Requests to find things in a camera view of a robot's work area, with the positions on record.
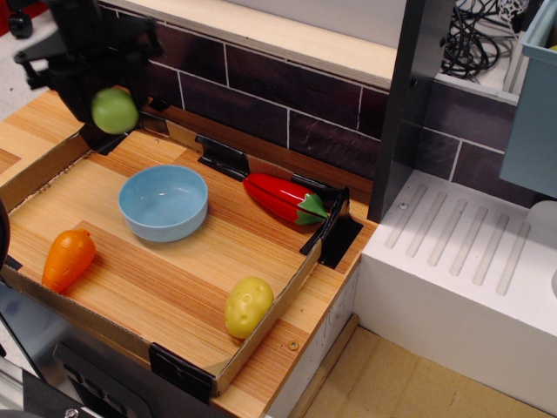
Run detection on brass screw in countertop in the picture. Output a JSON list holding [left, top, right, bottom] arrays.
[[288, 340, 299, 351]]

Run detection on teal plastic bin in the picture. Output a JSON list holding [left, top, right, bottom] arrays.
[[500, 1, 556, 198]]

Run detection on light blue plastic bowl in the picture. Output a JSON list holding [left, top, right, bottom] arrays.
[[118, 165, 209, 243]]

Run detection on green toy pear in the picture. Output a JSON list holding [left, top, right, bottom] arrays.
[[91, 88, 139, 135]]

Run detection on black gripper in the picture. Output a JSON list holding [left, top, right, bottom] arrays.
[[14, 15, 163, 125]]

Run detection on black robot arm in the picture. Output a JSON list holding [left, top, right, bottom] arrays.
[[14, 1, 162, 125]]

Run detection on tangled black cables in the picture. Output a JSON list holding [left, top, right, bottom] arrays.
[[440, 0, 534, 80]]

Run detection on orange toy carrot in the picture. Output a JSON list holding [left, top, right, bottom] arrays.
[[42, 228, 96, 293]]

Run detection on dark grey vertical post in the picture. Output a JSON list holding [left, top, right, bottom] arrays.
[[368, 0, 454, 222]]

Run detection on red toy chili pepper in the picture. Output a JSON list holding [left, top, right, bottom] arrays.
[[243, 173, 329, 226]]

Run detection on yellow toy potato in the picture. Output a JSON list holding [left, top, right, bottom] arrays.
[[225, 276, 274, 340]]

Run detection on white toy sink drainboard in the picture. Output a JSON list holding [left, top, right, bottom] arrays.
[[355, 172, 556, 414]]

